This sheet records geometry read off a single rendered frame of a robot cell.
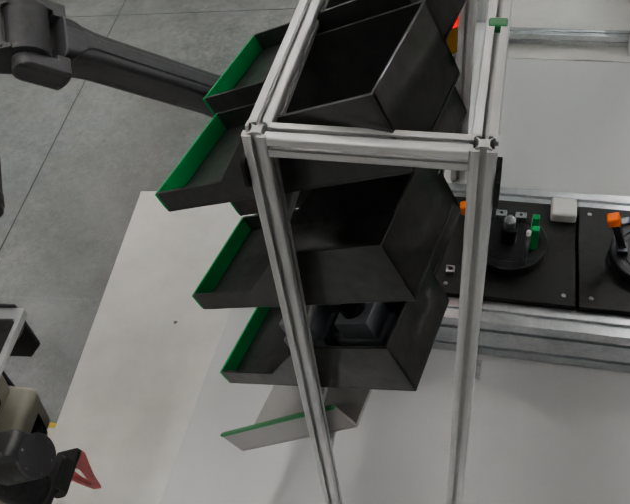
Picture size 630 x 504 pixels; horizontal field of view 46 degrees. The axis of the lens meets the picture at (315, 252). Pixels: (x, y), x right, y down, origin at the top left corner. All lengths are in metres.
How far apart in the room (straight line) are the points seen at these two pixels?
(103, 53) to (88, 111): 2.59
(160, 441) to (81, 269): 1.61
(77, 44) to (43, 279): 1.98
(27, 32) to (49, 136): 2.58
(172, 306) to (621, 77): 1.21
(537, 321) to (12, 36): 0.91
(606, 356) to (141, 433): 0.81
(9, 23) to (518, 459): 0.98
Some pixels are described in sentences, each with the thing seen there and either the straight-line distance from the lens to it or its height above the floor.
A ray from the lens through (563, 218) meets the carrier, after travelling 1.46.
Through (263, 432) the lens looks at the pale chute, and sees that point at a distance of 1.08.
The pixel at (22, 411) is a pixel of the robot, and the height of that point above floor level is 0.80.
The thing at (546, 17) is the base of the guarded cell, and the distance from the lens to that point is 2.22.
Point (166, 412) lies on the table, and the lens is 1.40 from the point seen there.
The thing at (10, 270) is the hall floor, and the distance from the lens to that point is 3.03.
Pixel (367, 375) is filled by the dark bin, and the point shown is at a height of 1.31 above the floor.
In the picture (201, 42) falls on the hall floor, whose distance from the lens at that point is 3.89.
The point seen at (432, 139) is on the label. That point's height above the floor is 1.66.
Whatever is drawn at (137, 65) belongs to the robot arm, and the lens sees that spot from 1.06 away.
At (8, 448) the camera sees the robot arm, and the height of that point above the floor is 1.23.
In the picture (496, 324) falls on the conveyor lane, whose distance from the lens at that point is 1.32.
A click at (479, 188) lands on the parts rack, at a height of 1.62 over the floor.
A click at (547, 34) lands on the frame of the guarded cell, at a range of 2.09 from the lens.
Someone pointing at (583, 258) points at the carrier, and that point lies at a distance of 1.41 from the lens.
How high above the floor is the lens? 2.02
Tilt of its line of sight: 48 degrees down
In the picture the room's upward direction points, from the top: 9 degrees counter-clockwise
